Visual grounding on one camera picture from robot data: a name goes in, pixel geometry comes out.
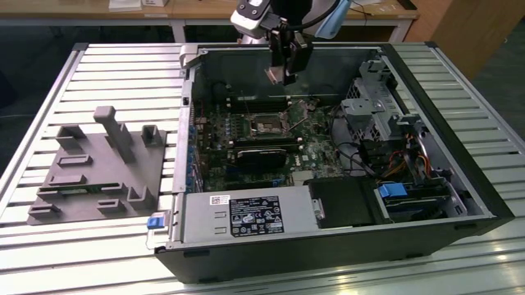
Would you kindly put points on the blue case latch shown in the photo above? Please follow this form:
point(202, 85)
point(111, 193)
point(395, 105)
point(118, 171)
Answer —
point(155, 222)

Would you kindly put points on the CPU socket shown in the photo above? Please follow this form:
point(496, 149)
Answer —
point(266, 126)

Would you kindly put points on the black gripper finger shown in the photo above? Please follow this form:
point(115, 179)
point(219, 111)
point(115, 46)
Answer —
point(299, 58)
point(278, 52)

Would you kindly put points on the blue disk carrier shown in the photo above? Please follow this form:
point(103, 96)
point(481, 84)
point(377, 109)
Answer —
point(391, 190)

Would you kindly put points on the green motherboard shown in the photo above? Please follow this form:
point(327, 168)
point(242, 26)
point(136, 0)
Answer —
point(315, 153)

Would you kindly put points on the small white box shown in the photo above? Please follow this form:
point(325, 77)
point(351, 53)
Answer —
point(155, 2)

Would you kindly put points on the grey parts rack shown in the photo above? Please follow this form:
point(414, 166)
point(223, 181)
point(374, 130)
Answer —
point(101, 172)

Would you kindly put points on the black RAM slot bank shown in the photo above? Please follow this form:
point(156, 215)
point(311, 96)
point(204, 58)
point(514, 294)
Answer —
point(258, 104)

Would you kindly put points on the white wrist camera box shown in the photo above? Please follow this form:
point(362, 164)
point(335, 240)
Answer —
point(250, 15)

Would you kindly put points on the silver CPU plate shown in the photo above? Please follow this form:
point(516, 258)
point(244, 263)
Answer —
point(272, 76)

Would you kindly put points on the grey metal drive cage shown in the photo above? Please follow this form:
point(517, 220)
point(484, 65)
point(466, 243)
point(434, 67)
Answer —
point(369, 107)

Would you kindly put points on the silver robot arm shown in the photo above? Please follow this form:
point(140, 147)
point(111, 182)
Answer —
point(254, 40)

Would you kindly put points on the wooden cabinet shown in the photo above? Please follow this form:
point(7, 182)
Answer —
point(472, 30)

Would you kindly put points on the wooden desk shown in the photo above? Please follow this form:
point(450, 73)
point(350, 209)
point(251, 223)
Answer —
point(196, 12)

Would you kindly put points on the black open PC case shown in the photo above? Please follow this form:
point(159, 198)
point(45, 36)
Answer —
point(287, 261)

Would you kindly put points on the grey power supply unit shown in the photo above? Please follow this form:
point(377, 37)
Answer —
point(204, 221)

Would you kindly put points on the black RAM stick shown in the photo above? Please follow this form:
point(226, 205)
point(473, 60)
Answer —
point(266, 147)
point(262, 141)

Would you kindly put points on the small silver heat sink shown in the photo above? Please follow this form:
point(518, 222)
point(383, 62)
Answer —
point(302, 178)

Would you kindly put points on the black drive bay cover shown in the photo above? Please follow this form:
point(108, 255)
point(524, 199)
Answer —
point(345, 199)

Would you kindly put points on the black graphics card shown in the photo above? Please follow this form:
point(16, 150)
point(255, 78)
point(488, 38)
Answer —
point(262, 159)

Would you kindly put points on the green RAM stick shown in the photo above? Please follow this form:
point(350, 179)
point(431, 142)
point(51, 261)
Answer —
point(89, 190)

